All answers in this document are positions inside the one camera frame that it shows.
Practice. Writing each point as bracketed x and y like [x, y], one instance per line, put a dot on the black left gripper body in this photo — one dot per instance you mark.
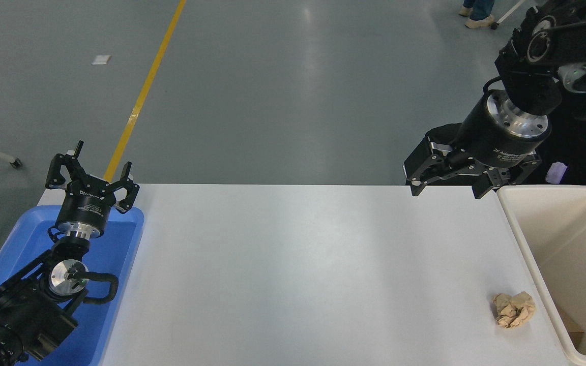
[85, 208]

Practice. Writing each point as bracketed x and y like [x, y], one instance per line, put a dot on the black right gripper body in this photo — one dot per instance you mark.
[481, 140]

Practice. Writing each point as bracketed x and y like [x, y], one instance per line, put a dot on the tan paper ball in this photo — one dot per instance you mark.
[514, 310]

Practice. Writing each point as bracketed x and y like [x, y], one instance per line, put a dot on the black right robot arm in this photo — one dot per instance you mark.
[573, 40]

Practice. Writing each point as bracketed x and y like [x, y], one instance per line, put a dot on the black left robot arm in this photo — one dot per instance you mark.
[23, 310]

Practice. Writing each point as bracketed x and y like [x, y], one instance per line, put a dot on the blue plastic tray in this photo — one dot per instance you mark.
[115, 239]

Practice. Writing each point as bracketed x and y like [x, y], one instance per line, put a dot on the large pale plastic bin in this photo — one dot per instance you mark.
[527, 239]

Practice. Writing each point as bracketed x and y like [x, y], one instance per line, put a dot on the person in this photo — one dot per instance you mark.
[480, 20]
[583, 157]

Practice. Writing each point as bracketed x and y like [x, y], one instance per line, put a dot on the white paper scrap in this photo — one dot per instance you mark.
[101, 60]

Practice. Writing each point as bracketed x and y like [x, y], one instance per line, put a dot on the white wheeled stand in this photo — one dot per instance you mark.
[507, 15]

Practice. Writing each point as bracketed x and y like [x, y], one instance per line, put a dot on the brown cardboard piece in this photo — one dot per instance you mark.
[573, 330]

